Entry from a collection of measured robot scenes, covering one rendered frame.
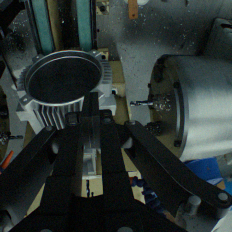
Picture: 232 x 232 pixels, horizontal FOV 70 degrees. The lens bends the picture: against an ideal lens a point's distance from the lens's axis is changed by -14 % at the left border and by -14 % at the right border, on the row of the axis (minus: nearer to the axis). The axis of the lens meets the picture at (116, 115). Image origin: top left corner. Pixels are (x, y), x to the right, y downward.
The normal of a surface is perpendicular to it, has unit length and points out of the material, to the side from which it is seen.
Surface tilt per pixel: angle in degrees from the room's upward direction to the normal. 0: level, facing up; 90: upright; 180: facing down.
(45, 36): 0
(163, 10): 0
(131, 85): 0
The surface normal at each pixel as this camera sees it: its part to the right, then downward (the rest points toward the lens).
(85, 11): 0.11, 0.80
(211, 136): 0.11, 0.48
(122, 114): 0.03, -0.60
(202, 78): 0.05, -0.40
